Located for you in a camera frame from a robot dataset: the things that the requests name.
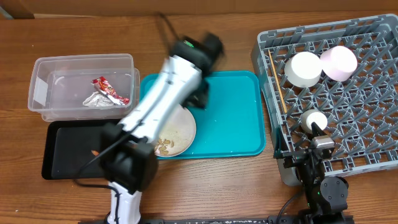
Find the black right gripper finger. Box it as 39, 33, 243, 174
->
311, 122, 326, 137
274, 128, 283, 152

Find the small white cup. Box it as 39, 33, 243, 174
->
300, 110, 328, 134

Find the white bowl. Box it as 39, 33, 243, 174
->
284, 52, 322, 88

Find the small pink plate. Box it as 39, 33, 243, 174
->
320, 45, 358, 82

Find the wooden chopstick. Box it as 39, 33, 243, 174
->
268, 49, 287, 114

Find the red snack wrapper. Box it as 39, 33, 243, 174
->
91, 77, 130, 105

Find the white tissue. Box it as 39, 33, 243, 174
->
83, 91, 114, 107

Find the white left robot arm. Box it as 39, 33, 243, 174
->
73, 12, 224, 223

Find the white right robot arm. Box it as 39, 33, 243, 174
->
274, 122, 354, 224

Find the grey dishwasher rack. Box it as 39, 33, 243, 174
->
251, 14, 397, 185

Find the large white plate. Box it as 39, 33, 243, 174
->
155, 105, 197, 157

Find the teal serving tray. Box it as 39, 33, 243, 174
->
158, 70, 266, 159

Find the peanut pile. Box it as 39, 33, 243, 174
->
155, 138, 174, 156

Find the black plastic tray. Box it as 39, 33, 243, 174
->
41, 119, 119, 180

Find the clear plastic bin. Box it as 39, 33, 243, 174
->
27, 54, 140, 121

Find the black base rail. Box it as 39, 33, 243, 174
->
77, 211, 355, 224

